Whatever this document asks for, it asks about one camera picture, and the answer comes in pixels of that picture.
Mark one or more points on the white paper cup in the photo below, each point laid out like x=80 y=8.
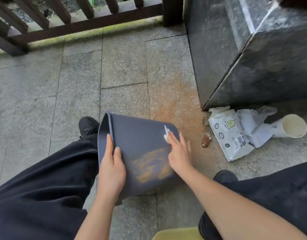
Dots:
x=293 y=126

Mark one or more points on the brown wooden pillar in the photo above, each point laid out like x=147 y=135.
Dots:
x=298 y=0

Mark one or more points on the person's left hand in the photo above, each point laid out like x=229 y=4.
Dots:
x=111 y=174

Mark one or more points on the person's black trousers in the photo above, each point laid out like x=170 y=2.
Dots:
x=38 y=192

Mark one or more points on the dark wooden railing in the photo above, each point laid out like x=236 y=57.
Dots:
x=172 y=9

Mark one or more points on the person's black left shoe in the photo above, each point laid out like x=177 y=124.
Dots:
x=88 y=126

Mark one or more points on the person's right hand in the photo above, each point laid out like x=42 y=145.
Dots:
x=179 y=157

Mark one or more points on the white wet wipes packet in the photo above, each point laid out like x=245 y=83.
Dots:
x=223 y=137

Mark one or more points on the person's left forearm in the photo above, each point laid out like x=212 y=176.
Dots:
x=93 y=222

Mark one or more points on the person's right forearm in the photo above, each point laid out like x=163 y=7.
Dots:
x=238 y=209

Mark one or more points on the grey granite plinth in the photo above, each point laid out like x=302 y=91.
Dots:
x=231 y=47

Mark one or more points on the brown wipe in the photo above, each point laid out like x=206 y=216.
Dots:
x=206 y=141

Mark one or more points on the dark blue plastic bin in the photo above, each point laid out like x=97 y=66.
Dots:
x=138 y=132

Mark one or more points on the white wet wipe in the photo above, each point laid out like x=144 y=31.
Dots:
x=253 y=124
x=166 y=133

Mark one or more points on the yellow stool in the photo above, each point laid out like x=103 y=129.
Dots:
x=178 y=234

